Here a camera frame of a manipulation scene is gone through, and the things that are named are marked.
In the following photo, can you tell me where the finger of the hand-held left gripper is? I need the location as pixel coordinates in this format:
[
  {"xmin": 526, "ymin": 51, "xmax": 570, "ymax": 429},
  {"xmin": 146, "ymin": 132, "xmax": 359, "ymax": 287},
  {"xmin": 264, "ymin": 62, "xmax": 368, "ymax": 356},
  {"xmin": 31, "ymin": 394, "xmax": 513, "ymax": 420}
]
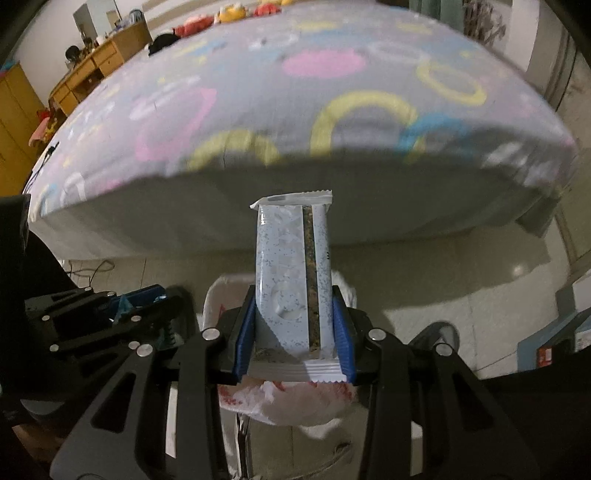
[
  {"xmin": 46, "ymin": 295, "xmax": 195, "ymax": 357},
  {"xmin": 25, "ymin": 285, "xmax": 168, "ymax": 325}
]

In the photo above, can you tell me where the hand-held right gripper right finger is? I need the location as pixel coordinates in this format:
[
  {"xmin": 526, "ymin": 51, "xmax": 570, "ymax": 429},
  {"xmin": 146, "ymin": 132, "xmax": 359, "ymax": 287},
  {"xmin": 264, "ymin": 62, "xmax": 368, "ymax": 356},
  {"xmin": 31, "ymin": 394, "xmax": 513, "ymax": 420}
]
[{"xmin": 330, "ymin": 285, "xmax": 542, "ymax": 480}]

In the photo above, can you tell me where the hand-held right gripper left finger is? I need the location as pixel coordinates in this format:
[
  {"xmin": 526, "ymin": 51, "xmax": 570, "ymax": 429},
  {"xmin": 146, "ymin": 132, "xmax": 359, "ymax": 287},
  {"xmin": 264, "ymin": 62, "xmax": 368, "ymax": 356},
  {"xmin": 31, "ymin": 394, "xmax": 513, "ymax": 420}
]
[{"xmin": 51, "ymin": 285, "xmax": 260, "ymax": 480}]

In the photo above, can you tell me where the silver speckled snack bar wrapper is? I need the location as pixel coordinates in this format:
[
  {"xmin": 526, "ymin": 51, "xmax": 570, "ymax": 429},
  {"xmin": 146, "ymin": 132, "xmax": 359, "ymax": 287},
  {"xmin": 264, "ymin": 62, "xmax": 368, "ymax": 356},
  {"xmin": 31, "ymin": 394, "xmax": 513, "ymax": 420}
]
[{"xmin": 249, "ymin": 188, "xmax": 350, "ymax": 384}]

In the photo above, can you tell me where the yellow wooden wardrobe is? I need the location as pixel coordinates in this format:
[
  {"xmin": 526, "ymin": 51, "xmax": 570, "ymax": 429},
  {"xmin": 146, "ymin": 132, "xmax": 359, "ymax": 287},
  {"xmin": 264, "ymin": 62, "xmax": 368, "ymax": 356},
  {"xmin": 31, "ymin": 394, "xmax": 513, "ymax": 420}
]
[{"xmin": 0, "ymin": 62, "xmax": 48, "ymax": 195}]

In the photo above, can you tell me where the blue box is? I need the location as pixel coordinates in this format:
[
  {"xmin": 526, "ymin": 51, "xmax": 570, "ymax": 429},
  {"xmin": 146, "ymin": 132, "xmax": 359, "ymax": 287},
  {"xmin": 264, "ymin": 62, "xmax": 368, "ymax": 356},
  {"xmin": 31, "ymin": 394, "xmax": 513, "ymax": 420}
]
[{"xmin": 516, "ymin": 308, "xmax": 591, "ymax": 371}]

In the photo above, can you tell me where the wooden desk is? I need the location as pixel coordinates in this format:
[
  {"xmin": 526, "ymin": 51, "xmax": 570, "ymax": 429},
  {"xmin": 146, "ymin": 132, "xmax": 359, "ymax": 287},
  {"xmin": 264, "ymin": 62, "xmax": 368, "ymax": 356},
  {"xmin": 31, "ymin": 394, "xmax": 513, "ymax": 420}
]
[{"xmin": 48, "ymin": 21, "xmax": 154, "ymax": 117}]

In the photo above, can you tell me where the black cloth item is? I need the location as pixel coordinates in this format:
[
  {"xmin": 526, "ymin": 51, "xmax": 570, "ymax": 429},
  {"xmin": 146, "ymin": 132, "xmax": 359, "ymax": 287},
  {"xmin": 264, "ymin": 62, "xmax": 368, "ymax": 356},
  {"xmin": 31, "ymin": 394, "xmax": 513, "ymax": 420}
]
[{"xmin": 147, "ymin": 33, "xmax": 180, "ymax": 57}]

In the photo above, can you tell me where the grey mirror panel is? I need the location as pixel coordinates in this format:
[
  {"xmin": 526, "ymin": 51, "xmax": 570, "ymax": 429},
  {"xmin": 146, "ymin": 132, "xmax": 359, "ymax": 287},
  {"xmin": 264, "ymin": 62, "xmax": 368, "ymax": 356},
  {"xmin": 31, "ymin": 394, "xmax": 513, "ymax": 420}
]
[{"xmin": 73, "ymin": 0, "xmax": 119, "ymax": 41}]

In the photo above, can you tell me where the red plush toy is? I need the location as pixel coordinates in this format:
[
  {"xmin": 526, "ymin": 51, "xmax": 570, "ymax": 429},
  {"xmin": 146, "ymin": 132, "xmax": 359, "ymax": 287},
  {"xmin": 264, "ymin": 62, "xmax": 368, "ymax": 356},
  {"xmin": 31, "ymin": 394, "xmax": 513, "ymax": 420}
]
[{"xmin": 174, "ymin": 17, "xmax": 219, "ymax": 38}]

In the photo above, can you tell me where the yellow plush toy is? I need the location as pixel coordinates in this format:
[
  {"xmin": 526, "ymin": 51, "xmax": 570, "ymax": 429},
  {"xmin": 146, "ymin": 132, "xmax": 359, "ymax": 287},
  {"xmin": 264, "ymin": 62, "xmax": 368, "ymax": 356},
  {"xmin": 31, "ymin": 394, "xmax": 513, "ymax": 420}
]
[{"xmin": 216, "ymin": 2, "xmax": 251, "ymax": 25}]

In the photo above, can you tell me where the green curtain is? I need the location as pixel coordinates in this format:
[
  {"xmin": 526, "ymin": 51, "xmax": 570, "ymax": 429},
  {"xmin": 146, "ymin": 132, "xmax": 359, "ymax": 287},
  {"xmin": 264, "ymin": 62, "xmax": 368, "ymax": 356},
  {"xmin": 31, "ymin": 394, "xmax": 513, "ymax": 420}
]
[{"xmin": 409, "ymin": 0, "xmax": 464, "ymax": 26}]

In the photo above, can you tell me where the black floor cable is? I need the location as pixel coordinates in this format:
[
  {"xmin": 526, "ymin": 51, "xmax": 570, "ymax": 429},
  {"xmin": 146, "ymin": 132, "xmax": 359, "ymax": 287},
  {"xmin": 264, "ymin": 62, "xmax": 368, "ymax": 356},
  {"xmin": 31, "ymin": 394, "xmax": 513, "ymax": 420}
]
[{"xmin": 68, "ymin": 258, "xmax": 115, "ymax": 286}]

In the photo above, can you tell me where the ring pattern bed sheet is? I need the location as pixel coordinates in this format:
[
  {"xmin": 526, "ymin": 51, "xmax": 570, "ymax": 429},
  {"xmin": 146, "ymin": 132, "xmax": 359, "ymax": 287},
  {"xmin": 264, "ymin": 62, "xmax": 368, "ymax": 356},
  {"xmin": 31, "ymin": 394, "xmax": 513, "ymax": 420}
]
[{"xmin": 27, "ymin": 0, "xmax": 581, "ymax": 260}]

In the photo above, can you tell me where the metal wire rack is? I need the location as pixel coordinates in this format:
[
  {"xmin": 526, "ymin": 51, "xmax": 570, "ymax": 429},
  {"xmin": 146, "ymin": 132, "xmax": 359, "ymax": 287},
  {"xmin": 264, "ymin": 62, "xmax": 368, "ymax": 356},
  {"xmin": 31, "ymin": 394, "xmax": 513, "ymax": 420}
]
[{"xmin": 462, "ymin": 0, "xmax": 509, "ymax": 44}]

